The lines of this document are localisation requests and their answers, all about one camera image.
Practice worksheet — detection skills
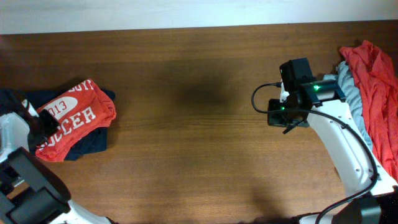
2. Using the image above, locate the right black cable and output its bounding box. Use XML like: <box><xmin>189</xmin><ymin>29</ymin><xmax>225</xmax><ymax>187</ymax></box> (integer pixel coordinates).
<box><xmin>250</xmin><ymin>82</ymin><xmax>381</xmax><ymax>224</ymax></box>

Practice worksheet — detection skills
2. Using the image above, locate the orange FRAM t-shirt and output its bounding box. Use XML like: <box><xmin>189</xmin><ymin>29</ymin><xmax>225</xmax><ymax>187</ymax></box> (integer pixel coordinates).
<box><xmin>35</xmin><ymin>79</ymin><xmax>116</xmax><ymax>162</ymax></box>

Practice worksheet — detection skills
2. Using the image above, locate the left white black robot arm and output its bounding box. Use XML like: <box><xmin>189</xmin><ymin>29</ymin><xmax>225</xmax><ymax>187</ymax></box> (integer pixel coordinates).
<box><xmin>1</xmin><ymin>89</ymin><xmax>113</xmax><ymax>224</ymax></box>

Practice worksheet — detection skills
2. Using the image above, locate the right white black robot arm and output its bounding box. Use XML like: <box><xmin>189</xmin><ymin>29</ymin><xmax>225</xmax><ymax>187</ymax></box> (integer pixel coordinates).
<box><xmin>269</xmin><ymin>58</ymin><xmax>397</xmax><ymax>223</ymax></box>

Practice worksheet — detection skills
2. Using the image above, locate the light blue grey shirt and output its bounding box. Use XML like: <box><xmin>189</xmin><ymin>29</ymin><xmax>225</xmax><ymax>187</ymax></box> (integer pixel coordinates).
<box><xmin>323</xmin><ymin>61</ymin><xmax>373</xmax><ymax>150</ymax></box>

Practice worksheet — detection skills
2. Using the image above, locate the dark navy folded shirt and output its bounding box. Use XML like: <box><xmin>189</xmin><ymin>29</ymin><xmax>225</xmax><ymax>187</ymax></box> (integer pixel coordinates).
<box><xmin>1</xmin><ymin>89</ymin><xmax>108</xmax><ymax>161</ymax></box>

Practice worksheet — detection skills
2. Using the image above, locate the red mesh shirt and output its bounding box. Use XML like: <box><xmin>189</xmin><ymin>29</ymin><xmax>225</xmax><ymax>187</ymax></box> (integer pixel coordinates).
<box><xmin>340</xmin><ymin>40</ymin><xmax>397</xmax><ymax>179</ymax></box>

